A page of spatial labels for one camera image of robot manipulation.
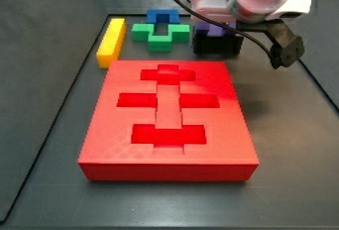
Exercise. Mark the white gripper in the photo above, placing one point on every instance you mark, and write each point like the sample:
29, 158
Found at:
214, 9

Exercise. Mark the purple U-shaped block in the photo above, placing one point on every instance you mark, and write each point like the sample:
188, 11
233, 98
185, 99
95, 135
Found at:
205, 28

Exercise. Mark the black angle fixture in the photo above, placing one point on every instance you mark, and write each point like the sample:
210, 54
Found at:
225, 45

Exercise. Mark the red puzzle board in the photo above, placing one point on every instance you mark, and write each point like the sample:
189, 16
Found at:
169, 124

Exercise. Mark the blue U-shaped block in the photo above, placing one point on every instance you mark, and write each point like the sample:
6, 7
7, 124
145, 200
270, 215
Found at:
162, 16

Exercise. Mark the green cross-shaped block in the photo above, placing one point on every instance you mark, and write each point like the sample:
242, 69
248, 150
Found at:
161, 43

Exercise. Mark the yellow bar block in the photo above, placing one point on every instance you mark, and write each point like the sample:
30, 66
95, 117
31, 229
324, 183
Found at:
111, 42

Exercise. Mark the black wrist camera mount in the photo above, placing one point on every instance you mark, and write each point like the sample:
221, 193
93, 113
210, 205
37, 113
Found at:
288, 47

